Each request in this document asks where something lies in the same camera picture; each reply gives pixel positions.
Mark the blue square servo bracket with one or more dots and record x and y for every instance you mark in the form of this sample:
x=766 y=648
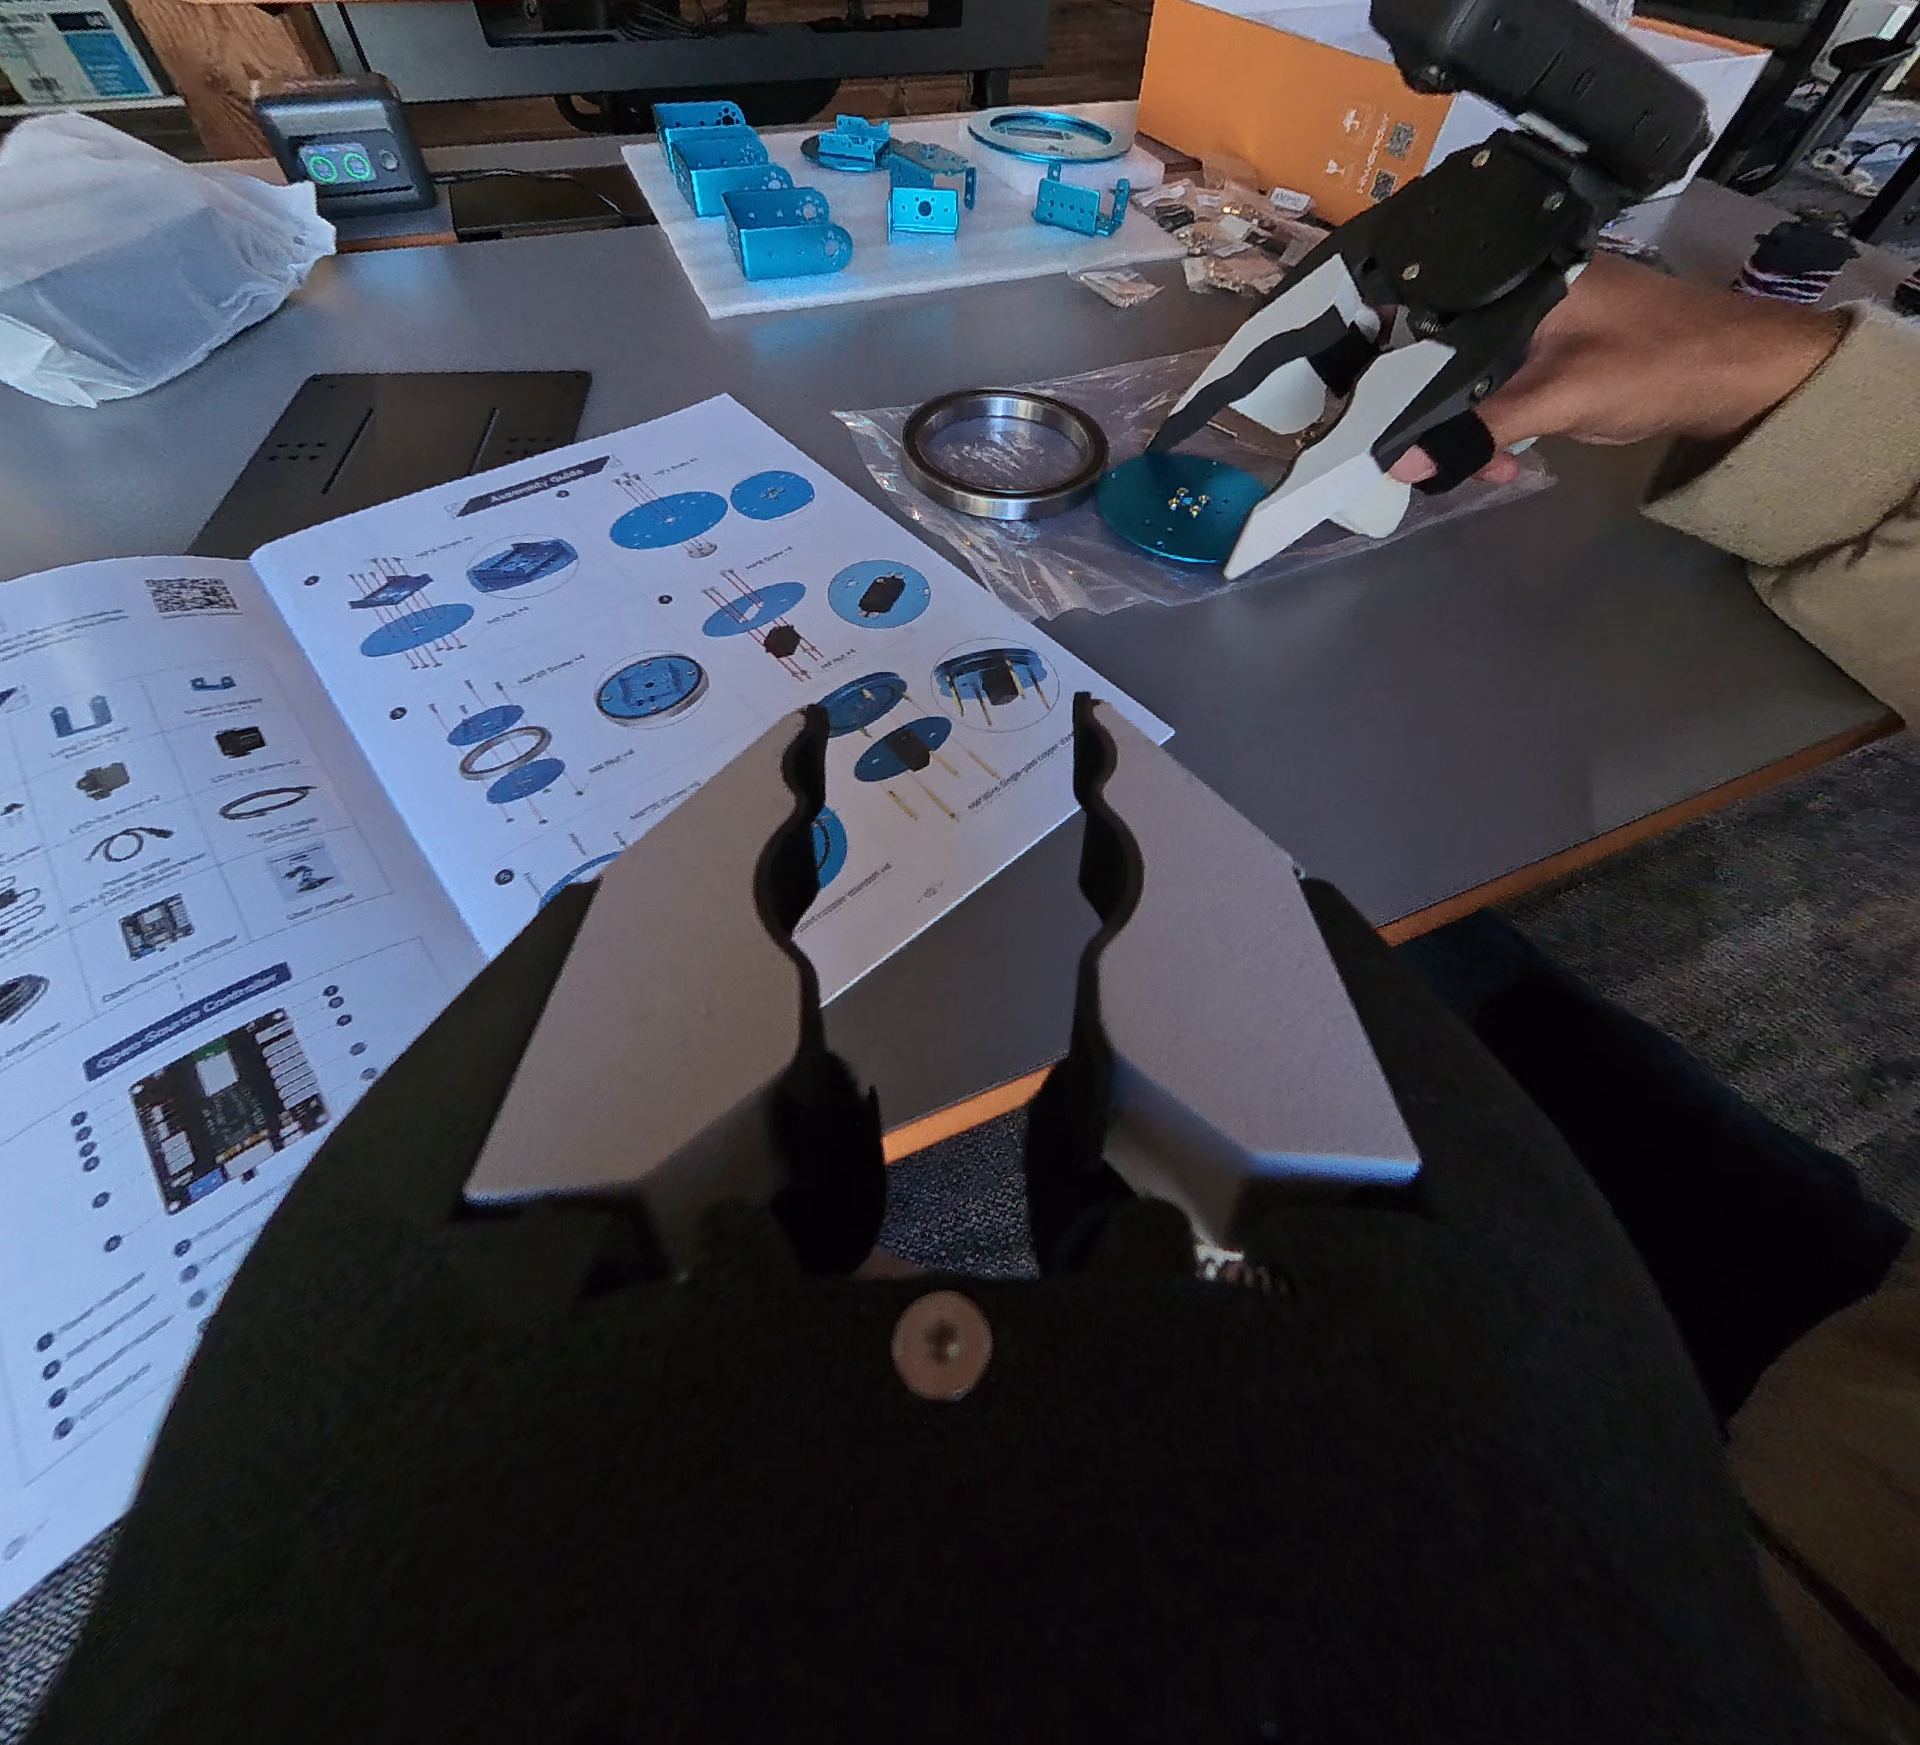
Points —
x=926 y=199

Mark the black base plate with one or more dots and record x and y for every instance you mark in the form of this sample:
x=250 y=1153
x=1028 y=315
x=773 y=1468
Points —
x=420 y=439

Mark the person's right forearm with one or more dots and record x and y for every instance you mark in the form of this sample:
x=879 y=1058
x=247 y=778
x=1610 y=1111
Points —
x=1830 y=500

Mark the grey desk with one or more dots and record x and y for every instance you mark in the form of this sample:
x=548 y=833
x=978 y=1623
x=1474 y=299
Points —
x=1424 y=725

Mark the large blue flange plate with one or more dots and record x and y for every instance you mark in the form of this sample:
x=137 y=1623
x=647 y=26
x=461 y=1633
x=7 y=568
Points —
x=992 y=139

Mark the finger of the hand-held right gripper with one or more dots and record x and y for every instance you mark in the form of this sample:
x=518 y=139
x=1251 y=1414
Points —
x=1275 y=343
x=1328 y=495

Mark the clear bag of long screws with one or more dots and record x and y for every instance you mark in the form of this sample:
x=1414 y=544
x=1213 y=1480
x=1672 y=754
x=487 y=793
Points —
x=1117 y=286

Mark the white foam sheet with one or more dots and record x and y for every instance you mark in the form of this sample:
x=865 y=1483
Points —
x=961 y=252

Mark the clear plastic bag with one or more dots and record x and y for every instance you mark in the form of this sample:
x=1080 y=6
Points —
x=1050 y=575

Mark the large blue U bracket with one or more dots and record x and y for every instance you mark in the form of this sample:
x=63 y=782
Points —
x=696 y=118
x=787 y=240
x=719 y=153
x=742 y=193

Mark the person's right hand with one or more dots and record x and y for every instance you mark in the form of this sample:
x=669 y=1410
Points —
x=1648 y=350

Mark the black label printer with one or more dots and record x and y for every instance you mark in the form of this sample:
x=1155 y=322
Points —
x=345 y=148

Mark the pile of small screw bags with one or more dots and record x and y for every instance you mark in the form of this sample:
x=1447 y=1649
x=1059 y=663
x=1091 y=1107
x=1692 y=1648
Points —
x=1214 y=231

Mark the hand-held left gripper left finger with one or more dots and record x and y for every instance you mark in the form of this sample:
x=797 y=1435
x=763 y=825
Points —
x=647 y=1026

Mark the orange cardboard box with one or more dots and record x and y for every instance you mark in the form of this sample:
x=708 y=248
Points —
x=1243 y=80

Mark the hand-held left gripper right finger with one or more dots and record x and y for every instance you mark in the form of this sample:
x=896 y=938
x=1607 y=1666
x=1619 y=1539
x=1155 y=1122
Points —
x=1243 y=1026

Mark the blue round disc plate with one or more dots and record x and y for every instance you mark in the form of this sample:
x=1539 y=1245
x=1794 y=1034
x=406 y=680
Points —
x=1169 y=531

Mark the open assembly manual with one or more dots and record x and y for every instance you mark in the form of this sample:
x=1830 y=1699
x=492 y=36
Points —
x=630 y=605

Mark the small blue U bracket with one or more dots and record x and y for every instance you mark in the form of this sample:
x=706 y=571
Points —
x=1080 y=203

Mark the white plastic bag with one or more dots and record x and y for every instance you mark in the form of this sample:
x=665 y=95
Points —
x=133 y=262

